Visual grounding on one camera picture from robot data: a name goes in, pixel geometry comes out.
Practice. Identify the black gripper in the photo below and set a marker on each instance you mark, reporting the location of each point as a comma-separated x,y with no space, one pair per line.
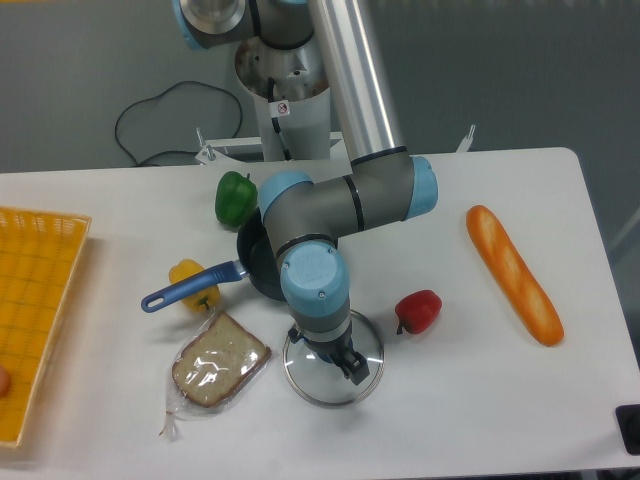
338,351

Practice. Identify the toast slice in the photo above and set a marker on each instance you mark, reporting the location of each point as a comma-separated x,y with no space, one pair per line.
211,370

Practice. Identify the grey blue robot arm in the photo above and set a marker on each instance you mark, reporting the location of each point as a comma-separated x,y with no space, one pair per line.
304,219

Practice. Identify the glass pot lid blue knob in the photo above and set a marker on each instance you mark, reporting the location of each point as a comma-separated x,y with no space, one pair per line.
318,380

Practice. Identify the red bell pepper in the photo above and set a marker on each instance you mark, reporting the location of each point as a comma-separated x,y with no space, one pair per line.
417,311

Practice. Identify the orange baguette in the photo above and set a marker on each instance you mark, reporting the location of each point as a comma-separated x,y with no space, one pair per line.
524,293

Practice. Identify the green bell pepper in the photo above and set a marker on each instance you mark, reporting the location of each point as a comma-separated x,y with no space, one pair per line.
236,199

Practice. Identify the black device at table edge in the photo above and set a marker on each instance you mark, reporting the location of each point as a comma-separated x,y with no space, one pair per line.
628,419

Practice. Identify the yellow woven basket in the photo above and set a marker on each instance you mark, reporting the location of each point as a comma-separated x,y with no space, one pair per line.
40,251

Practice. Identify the dark pan with blue handle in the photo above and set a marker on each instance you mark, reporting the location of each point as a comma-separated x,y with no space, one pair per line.
255,262

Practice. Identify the white mounting bracket right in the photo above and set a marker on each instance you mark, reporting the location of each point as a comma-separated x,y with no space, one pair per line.
467,141

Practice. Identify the white mounting bracket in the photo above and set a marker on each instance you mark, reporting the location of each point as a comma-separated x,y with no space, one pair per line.
467,141
246,150

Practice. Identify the white mounting bracket left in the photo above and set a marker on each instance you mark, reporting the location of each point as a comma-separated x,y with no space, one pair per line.
246,150

